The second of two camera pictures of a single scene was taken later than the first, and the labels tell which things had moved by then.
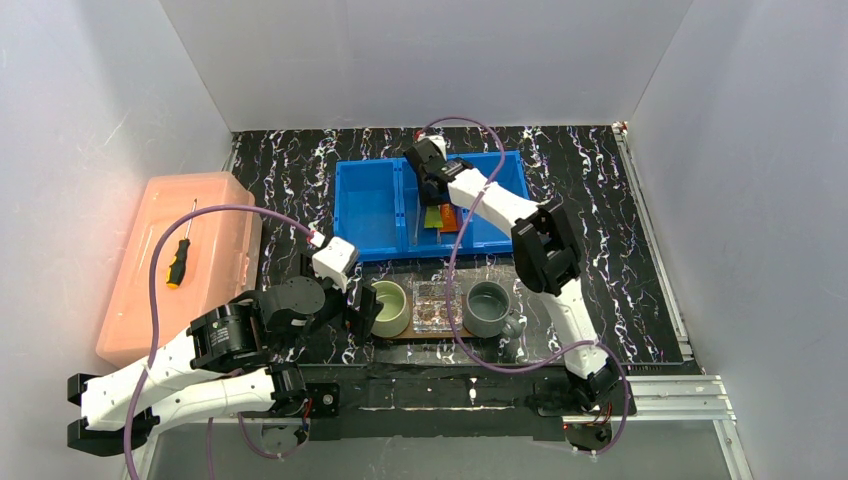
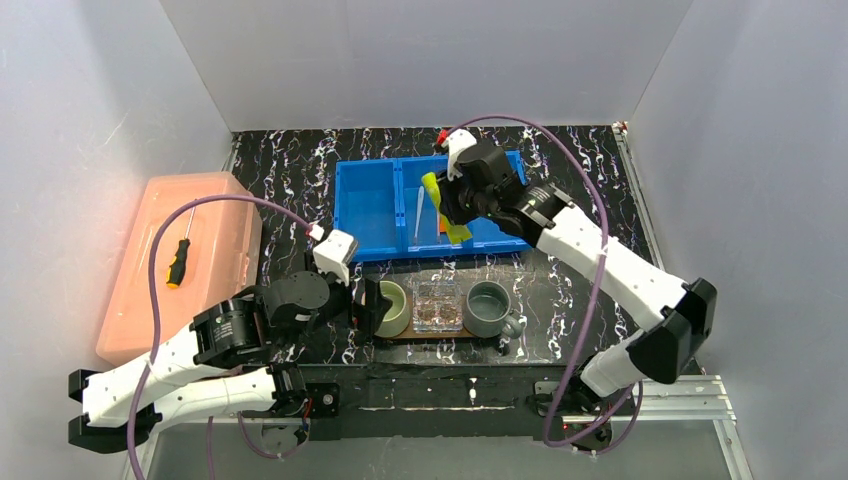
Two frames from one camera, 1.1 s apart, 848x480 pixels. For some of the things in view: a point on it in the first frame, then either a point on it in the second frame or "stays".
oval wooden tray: [410, 334] stays
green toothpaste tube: [433, 217] to [456, 233]
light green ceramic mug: [394, 316] stays
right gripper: [431, 187] to [452, 201]
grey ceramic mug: [486, 309] stays
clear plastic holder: [430, 306] stays
